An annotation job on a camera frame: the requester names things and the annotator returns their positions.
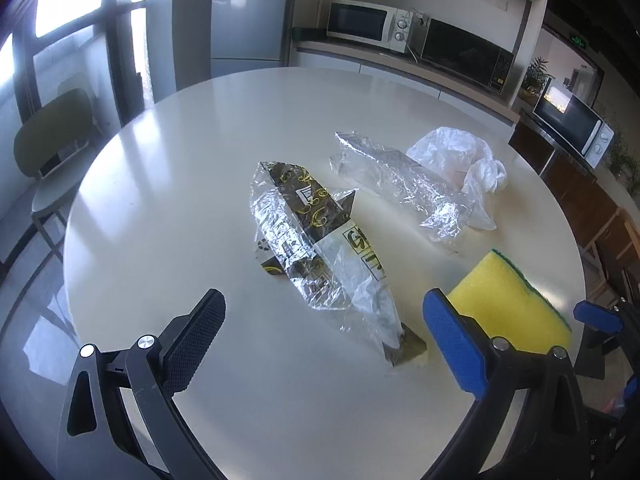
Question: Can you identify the white microwave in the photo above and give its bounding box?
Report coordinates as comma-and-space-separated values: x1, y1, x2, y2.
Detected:
326, 0, 423, 54
533, 78, 615, 169

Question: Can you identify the black gold foil wrapper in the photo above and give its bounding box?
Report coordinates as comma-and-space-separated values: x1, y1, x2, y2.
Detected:
250, 162, 427, 366

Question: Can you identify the black microwave oven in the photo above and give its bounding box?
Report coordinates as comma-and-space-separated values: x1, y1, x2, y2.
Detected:
416, 18, 513, 93

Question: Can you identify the white plastic bag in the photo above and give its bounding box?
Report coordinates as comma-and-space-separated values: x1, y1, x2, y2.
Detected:
406, 127, 508, 231

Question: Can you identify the clear plastic wrapper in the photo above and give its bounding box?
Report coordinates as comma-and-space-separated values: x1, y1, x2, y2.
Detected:
330, 132, 473, 252

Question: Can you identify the yellow green sponge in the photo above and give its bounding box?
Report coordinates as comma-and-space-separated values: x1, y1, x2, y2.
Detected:
447, 249, 572, 354

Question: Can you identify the wooden chair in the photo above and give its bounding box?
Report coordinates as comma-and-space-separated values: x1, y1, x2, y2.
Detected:
582, 208, 639, 309

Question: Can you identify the round white table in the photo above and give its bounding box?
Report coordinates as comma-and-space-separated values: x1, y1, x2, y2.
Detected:
64, 68, 586, 479

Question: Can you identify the silver refrigerator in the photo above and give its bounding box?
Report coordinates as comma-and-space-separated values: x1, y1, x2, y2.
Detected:
210, 0, 288, 78

